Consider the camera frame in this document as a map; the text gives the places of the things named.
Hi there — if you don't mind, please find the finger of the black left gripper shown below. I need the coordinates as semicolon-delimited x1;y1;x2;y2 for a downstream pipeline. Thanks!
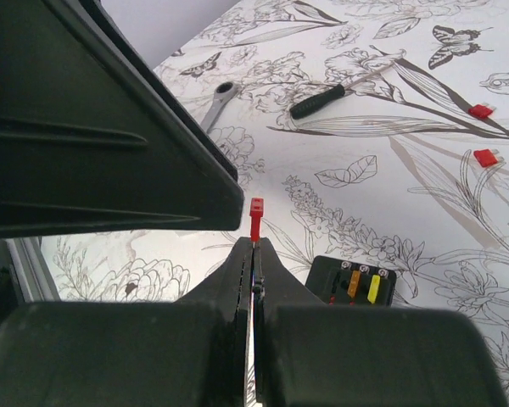
0;1;243;238

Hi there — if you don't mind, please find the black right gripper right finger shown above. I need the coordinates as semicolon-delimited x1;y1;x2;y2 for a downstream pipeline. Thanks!
253;238;508;406

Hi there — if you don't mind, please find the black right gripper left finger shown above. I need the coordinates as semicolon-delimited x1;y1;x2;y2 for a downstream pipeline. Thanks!
0;237;253;406

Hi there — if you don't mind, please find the black fuse box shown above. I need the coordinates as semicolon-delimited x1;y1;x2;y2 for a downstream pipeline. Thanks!
305;256;397;306

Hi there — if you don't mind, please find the yellow blade fuse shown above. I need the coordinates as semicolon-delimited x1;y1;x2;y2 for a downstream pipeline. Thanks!
366;275;381;304

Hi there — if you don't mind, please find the orange blade fuse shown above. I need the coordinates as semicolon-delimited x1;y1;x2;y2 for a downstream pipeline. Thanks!
347;270;361;298

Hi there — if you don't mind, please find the red blade fuse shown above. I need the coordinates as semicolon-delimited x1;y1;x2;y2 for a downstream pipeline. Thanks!
473;148;499;168
249;198;265;247
468;103;495;120

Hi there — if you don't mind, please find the silver ratchet wrench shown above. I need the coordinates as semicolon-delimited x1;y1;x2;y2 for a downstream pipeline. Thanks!
200;81;240;133

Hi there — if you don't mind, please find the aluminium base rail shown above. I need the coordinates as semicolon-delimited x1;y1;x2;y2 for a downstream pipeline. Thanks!
6;237;60;302

